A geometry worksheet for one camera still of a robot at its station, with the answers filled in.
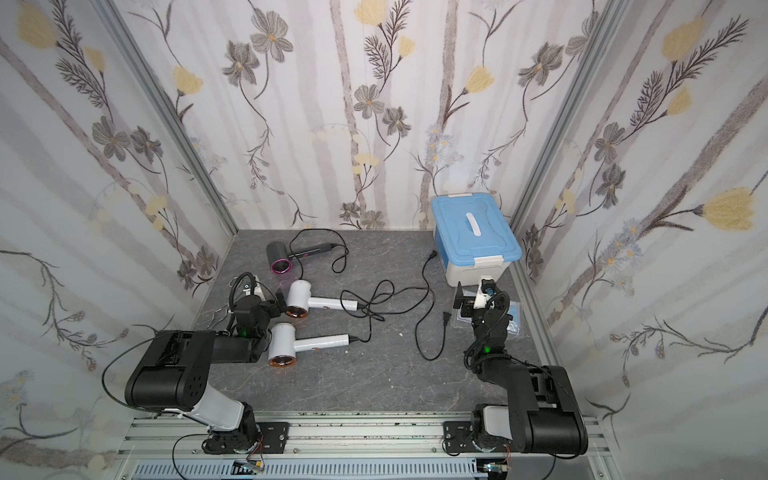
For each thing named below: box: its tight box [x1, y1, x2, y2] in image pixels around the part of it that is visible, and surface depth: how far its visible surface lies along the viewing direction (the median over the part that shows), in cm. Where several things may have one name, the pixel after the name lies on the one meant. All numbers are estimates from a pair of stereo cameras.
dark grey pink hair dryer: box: [266, 241, 333, 275], surface depth 110 cm
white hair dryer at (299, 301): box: [285, 279, 359, 319], surface depth 97 cm
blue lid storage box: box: [431, 193, 523, 286], surface depth 98 cm
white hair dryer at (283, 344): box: [268, 322, 350, 368], surface depth 87 cm
